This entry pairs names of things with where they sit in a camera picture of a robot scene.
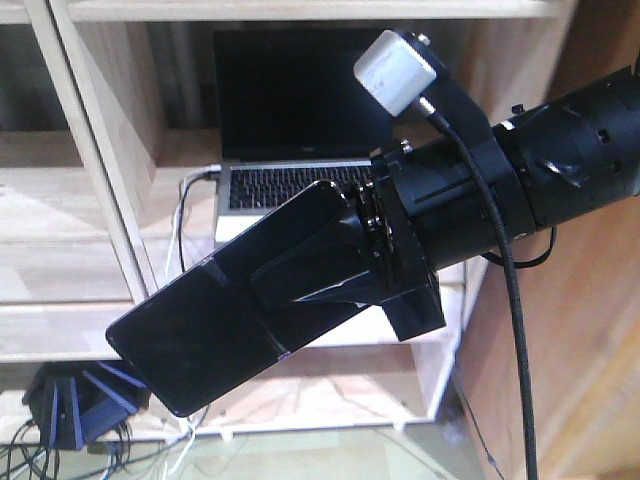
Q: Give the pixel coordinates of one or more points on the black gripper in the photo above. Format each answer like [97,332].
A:
[423,211]

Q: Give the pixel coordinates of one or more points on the black smartphone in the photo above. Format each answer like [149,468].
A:
[208,331]

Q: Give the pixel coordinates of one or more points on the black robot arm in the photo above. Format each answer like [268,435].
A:
[550,164]

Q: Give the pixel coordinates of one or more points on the silver laptop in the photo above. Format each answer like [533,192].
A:
[290,111]

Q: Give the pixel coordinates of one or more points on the wooden shelf unit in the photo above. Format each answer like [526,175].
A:
[86,210]

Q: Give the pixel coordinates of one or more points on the blue black box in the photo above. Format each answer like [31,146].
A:
[73,403]

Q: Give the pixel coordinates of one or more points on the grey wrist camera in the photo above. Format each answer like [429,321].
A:
[393,72]

